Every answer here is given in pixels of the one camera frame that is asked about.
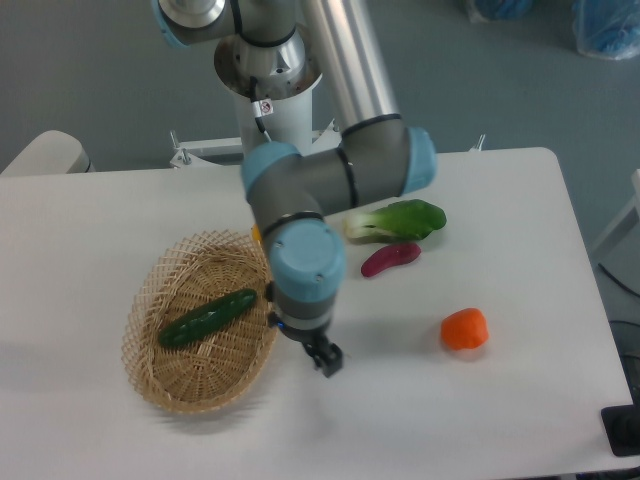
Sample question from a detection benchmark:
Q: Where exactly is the black device at edge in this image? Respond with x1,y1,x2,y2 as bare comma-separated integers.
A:
601,405,639,457

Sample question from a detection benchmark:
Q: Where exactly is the white furniture leg right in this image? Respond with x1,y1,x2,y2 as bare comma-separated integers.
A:
590,170,639,260

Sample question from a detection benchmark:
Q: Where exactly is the green cucumber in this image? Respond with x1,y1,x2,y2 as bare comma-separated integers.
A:
158,288,258,349

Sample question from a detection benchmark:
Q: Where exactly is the yellow mango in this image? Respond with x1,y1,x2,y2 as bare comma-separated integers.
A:
251,224,262,243

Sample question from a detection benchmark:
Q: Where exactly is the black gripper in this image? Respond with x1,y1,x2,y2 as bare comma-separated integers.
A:
265,282,343,378

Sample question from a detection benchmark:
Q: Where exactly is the orange persimmon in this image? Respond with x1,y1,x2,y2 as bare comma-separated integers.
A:
440,308,490,351

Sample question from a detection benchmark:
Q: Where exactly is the black floor cable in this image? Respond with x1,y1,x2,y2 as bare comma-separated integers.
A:
597,260,640,294

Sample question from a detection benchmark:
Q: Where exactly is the purple sweet potato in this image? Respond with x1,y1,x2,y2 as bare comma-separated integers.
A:
360,243,422,278

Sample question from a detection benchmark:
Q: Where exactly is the woven wicker basket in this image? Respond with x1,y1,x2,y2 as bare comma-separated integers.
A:
122,230,276,414

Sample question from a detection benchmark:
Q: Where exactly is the blue plastic bag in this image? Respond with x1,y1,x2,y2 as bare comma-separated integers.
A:
572,0,639,61
463,0,534,23

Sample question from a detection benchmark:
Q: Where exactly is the black base cable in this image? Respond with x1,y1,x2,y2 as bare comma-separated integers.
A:
248,75,274,141

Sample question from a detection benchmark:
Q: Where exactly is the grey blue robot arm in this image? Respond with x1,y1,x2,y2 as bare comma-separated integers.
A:
152,1,437,376

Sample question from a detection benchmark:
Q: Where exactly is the blue plastic bag right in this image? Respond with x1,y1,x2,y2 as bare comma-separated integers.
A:
572,0,639,61

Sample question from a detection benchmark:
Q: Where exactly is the green bok choy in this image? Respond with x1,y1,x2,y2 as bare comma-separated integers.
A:
343,199,447,243

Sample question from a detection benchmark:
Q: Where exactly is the white chair corner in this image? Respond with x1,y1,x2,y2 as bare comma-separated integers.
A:
1,130,96,177

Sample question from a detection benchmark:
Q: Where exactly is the blue plastic bag centre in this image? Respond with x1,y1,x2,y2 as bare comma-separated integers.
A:
463,0,534,23

